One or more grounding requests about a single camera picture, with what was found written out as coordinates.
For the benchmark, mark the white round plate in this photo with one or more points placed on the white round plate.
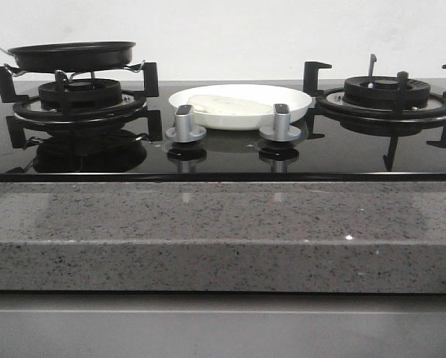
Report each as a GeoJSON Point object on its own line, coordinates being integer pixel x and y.
{"type": "Point", "coordinates": [297, 101]}

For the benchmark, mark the black right gas burner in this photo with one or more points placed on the black right gas burner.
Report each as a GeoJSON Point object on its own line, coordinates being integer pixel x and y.
{"type": "Point", "coordinates": [384, 100]}

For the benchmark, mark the black glass cooktop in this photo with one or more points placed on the black glass cooktop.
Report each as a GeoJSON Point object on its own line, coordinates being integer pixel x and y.
{"type": "Point", "coordinates": [30, 156]}

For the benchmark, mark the black right pan support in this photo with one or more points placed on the black right pan support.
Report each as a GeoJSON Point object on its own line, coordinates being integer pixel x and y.
{"type": "Point", "coordinates": [312, 78]}

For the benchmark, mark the grey cabinet drawer front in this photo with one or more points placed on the grey cabinet drawer front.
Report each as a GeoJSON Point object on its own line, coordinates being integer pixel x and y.
{"type": "Point", "coordinates": [221, 325]}

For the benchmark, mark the black gas burner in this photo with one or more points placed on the black gas burner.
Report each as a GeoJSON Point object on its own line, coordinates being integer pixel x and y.
{"type": "Point", "coordinates": [81, 103]}
{"type": "Point", "coordinates": [384, 100]}

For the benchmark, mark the black pan support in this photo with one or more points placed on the black pan support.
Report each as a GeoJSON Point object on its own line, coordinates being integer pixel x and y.
{"type": "Point", "coordinates": [150, 80]}
{"type": "Point", "coordinates": [312, 78]}

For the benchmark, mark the black left pan support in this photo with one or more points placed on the black left pan support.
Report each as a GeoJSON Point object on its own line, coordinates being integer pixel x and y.
{"type": "Point", "coordinates": [150, 80]}

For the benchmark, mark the white fried egg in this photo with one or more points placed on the white fried egg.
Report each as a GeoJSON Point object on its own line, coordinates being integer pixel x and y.
{"type": "Point", "coordinates": [216, 104]}

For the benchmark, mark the black left gas burner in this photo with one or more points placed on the black left gas burner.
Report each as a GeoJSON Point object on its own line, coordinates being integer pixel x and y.
{"type": "Point", "coordinates": [81, 103]}

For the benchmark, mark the silver right stove knob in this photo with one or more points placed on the silver right stove knob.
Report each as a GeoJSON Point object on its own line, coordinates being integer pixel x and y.
{"type": "Point", "coordinates": [281, 130]}

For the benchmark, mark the silver stove knob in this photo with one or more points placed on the silver stove knob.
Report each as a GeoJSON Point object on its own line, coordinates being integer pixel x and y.
{"type": "Point", "coordinates": [185, 130]}
{"type": "Point", "coordinates": [281, 130]}

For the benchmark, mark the silver left stove knob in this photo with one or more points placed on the silver left stove knob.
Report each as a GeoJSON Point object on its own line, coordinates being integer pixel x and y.
{"type": "Point", "coordinates": [185, 130]}

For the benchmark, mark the black frying pan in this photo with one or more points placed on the black frying pan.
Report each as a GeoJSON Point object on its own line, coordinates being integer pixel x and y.
{"type": "Point", "coordinates": [73, 57]}

